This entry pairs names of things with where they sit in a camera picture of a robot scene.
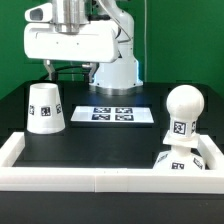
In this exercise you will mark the white lamp base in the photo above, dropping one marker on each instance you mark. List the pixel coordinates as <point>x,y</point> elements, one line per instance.
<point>180,155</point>

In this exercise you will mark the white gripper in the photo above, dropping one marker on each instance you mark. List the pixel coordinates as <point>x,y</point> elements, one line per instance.
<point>64,32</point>

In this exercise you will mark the white lamp bulb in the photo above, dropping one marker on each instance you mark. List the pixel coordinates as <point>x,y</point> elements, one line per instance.
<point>184,103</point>

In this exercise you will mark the white marker plate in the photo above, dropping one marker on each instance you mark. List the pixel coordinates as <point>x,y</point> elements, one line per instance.
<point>112,114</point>

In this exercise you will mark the white U-shaped fence frame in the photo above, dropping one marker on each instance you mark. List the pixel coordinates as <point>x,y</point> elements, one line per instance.
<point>12,178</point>

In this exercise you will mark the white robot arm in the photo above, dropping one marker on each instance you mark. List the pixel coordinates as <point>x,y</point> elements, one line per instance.
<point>121,76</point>

